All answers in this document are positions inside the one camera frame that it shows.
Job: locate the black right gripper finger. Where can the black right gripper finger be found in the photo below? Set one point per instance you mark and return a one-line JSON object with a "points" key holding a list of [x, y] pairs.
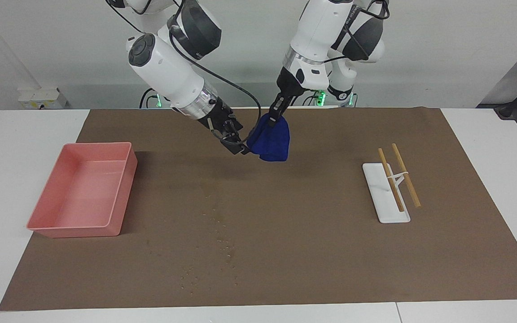
{"points": [[243, 142], [231, 147]]}

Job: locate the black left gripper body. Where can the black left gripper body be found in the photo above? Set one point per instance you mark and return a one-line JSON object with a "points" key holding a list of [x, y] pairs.
{"points": [[291, 85]]}

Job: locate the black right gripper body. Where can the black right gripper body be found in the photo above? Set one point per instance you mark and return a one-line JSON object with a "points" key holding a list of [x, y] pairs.
{"points": [[220, 121]]}

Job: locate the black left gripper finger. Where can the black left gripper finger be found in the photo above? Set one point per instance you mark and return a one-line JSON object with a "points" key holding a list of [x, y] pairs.
{"points": [[287, 105], [277, 107]]}

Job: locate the blue towel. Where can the blue towel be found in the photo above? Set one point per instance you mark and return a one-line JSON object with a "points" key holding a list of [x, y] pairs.
{"points": [[271, 141]]}

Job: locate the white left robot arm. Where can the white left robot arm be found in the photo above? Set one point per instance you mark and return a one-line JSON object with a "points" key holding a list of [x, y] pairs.
{"points": [[321, 31]]}

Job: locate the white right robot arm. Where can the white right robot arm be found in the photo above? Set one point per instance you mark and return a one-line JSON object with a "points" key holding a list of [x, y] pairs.
{"points": [[168, 72]]}

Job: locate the spilled water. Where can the spilled water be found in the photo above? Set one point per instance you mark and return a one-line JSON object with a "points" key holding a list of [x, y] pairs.
{"points": [[222, 242]]}

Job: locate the white towel rack base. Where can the white towel rack base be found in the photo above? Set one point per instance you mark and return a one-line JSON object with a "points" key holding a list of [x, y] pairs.
{"points": [[384, 202]]}

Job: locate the brown table mat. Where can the brown table mat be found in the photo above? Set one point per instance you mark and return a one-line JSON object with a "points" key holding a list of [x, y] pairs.
{"points": [[312, 251]]}

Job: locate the wooden rack rod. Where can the wooden rack rod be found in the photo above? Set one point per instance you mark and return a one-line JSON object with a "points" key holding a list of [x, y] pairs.
{"points": [[393, 186], [409, 179]]}

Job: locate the pink plastic bin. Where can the pink plastic bin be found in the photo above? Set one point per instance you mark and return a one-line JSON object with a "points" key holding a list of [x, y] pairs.
{"points": [[83, 193]]}

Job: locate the white wall outlet box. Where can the white wall outlet box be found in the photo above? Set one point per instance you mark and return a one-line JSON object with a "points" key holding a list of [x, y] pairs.
{"points": [[41, 98]]}

